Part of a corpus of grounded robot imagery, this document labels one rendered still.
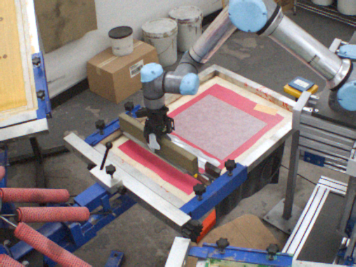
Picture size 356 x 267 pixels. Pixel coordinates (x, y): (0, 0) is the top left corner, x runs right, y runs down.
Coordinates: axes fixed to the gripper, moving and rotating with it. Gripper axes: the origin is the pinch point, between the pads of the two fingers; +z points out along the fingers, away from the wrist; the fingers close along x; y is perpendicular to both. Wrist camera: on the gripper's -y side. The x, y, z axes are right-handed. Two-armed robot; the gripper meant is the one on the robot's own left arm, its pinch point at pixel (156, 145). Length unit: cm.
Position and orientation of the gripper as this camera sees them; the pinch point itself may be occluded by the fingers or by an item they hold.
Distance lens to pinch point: 187.4
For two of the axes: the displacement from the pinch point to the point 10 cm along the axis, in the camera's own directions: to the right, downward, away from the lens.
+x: 7.0, -5.0, 5.1
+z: 0.7, 7.6, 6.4
